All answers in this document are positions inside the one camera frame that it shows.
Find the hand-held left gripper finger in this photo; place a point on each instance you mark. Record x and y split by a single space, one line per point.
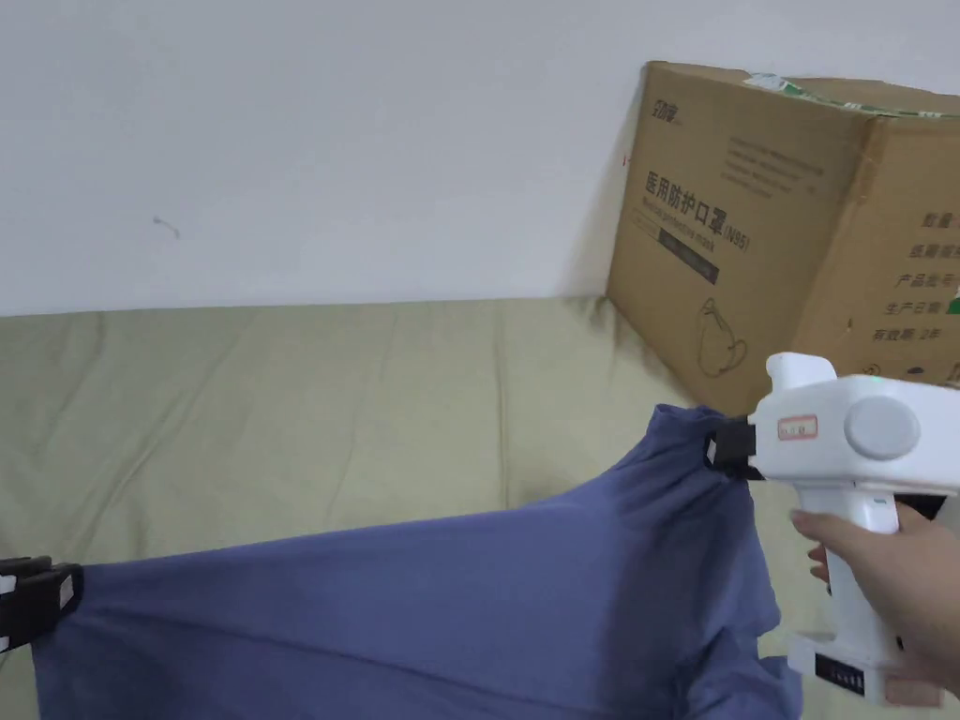
22 567
41 604

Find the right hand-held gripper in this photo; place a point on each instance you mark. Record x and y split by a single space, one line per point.
817 442

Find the dark blue shirt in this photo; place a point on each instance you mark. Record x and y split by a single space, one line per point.
420 622

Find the person's right hand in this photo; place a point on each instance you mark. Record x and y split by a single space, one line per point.
930 577

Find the brown printed cardboard carton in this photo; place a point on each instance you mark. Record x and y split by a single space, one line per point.
780 247

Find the bed with pale green sheet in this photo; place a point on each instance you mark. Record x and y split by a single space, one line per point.
300 405

